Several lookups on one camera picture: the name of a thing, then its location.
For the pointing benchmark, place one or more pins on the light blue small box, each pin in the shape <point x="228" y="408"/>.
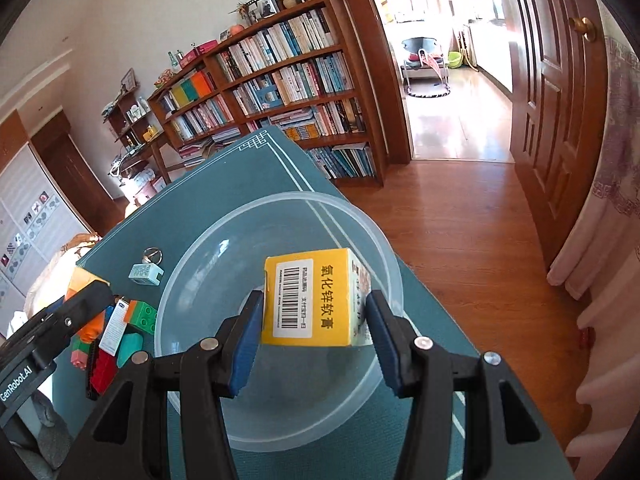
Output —
<point x="146" y="274"/>

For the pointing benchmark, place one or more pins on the small wooden shelf desk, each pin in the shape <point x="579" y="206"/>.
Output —
<point x="130" y="118"/>

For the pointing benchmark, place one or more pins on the red toy brick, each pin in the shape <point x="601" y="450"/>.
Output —
<point x="102" y="368"/>

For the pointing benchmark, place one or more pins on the teal plastic case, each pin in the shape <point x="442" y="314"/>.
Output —
<point x="129" y="345"/>

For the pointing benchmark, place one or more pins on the yellow ointment box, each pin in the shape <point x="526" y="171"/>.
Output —
<point x="316" y="299"/>

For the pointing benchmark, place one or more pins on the large wooden bookshelf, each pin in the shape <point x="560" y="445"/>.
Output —
<point x="301" y="70"/>

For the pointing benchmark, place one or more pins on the yellow orange toy brick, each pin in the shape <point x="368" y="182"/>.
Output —
<point x="80" y="279"/>

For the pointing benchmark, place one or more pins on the black chair in hallway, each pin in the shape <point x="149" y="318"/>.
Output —
<point x="423" y="53"/>

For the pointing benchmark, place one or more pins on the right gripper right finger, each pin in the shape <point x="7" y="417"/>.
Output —
<point x="418" y="369"/>

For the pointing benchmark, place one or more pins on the white sliding wardrobe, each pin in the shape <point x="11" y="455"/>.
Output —
<point x="35" y="223"/>

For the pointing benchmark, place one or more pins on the pink green toy brick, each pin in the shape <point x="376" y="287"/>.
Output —
<point x="79" y="353"/>

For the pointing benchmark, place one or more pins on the brown wooden door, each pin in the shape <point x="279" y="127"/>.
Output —
<point x="559" y="77"/>

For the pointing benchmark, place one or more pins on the pink curtain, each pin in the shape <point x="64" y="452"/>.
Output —
<point x="601" y="258"/>

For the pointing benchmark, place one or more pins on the white red medicine box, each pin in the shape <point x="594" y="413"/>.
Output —
<point x="115" y="329"/>

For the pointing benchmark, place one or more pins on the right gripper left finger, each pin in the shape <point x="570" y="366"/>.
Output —
<point x="214" y="369"/>

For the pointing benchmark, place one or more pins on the clear plastic bowl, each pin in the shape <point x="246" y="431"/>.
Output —
<point x="294" y="395"/>

